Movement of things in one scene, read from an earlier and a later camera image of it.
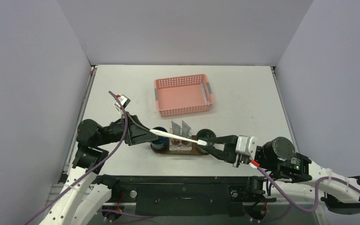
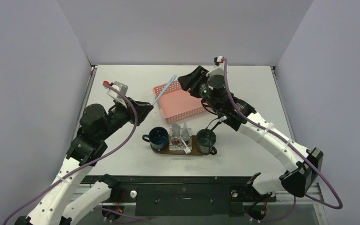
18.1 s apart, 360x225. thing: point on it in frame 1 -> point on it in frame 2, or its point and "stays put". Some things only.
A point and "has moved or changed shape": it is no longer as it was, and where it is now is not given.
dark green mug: x=207 y=134 stays put
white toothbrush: x=201 y=142 -> x=187 y=150
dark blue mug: x=163 y=143 stays put
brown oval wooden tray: x=194 y=151 stays put
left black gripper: x=137 y=132 -> x=142 y=108
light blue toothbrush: x=207 y=101 has moved or changed shape
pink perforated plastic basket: x=183 y=95 has moved or changed shape
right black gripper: x=231 y=149 -> x=196 y=82
